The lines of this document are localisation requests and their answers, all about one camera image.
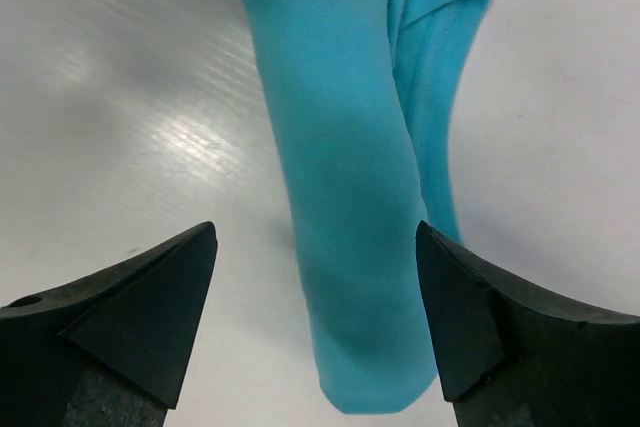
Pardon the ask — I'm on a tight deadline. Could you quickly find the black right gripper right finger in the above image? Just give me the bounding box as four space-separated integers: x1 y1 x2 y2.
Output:
416 222 639 427

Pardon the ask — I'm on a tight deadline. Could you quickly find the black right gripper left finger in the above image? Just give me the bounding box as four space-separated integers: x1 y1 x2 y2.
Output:
1 222 218 426

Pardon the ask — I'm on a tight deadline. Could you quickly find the teal t-shirt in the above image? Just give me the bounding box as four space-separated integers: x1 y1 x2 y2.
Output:
243 0 490 414

